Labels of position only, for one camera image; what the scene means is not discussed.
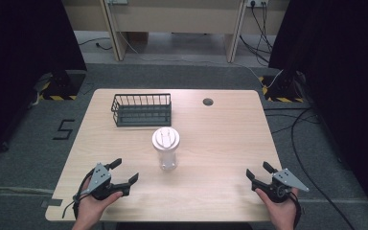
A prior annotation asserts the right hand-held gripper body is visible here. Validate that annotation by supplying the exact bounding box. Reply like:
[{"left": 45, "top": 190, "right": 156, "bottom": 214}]
[{"left": 251, "top": 168, "right": 311, "bottom": 204}]

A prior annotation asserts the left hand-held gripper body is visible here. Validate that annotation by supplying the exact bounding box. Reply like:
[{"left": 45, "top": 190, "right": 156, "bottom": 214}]
[{"left": 80, "top": 162, "right": 131, "bottom": 201}]

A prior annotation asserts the person's right hand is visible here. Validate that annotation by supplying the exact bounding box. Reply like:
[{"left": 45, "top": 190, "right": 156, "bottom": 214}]
[{"left": 254, "top": 186, "right": 300, "bottom": 230}]

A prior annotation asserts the person's left hand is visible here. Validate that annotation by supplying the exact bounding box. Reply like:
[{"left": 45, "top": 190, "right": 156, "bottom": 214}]
[{"left": 72, "top": 189, "right": 125, "bottom": 229}]

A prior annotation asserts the clear bottle with white lid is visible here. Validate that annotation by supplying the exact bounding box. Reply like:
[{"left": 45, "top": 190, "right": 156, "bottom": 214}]
[{"left": 151, "top": 126, "right": 181, "bottom": 172}]

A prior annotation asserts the grey tape piece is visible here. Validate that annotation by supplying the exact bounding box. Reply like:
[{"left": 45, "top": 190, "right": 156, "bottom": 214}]
[{"left": 40, "top": 197, "right": 64, "bottom": 208}]

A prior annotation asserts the black stand base striped tape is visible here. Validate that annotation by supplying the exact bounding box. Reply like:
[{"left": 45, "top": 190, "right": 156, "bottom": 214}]
[
  {"left": 258, "top": 70, "right": 306, "bottom": 104},
  {"left": 33, "top": 69, "right": 88, "bottom": 102}
]

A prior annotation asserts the black curtain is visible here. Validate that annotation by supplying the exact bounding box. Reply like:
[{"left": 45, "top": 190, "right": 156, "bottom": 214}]
[
  {"left": 267, "top": 0, "right": 368, "bottom": 221},
  {"left": 0, "top": 0, "right": 88, "bottom": 161}
]

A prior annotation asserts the beige wooden desk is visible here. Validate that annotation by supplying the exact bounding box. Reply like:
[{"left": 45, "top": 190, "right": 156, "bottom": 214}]
[{"left": 60, "top": 0, "right": 291, "bottom": 63}]

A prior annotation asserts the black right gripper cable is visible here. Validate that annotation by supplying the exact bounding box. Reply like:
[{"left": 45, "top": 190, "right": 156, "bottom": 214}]
[{"left": 287, "top": 191, "right": 303, "bottom": 230}]

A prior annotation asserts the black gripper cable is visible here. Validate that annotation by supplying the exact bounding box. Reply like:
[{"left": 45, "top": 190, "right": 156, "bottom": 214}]
[
  {"left": 287, "top": 191, "right": 303, "bottom": 230},
  {"left": 61, "top": 169, "right": 97, "bottom": 220}
]

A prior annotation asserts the long black floor cable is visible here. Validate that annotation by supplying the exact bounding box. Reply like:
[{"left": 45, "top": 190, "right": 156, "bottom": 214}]
[{"left": 263, "top": 106, "right": 357, "bottom": 230}]

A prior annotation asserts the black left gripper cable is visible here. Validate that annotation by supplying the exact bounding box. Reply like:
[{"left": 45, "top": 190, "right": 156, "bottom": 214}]
[{"left": 61, "top": 169, "right": 97, "bottom": 220}]

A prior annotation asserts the black wire basket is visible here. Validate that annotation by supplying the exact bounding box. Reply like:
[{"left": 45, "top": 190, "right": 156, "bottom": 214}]
[{"left": 110, "top": 93, "right": 173, "bottom": 127}]

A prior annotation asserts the thin black floor cable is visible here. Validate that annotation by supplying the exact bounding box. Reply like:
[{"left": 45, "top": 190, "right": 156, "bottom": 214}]
[{"left": 78, "top": 36, "right": 113, "bottom": 52}]

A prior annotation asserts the bundle of black cables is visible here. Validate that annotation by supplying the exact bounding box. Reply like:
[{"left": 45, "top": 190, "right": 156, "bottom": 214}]
[{"left": 239, "top": 1, "right": 275, "bottom": 67}]

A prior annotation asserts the white wall power outlet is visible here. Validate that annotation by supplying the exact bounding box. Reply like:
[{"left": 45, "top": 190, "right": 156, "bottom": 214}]
[{"left": 246, "top": 0, "right": 270, "bottom": 8}]

